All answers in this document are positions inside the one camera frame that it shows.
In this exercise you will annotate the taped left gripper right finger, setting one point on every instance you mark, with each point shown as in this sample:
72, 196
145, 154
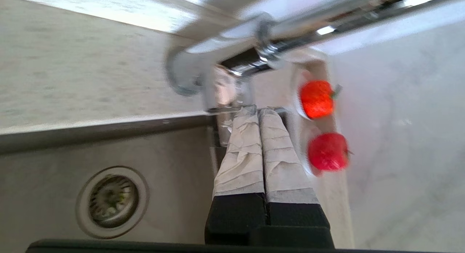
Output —
287, 180

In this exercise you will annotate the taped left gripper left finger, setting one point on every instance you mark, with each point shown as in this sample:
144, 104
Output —
239, 173

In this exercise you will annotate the stainless steel sink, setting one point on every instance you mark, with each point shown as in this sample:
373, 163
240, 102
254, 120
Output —
145, 147

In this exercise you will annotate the red apple on dish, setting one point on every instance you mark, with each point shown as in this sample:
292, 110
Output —
307, 166

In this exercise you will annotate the round metal drain strainer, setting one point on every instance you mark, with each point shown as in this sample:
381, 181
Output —
112, 202

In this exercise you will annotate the chrome faucet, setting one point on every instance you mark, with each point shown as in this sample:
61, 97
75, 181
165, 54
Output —
254, 39

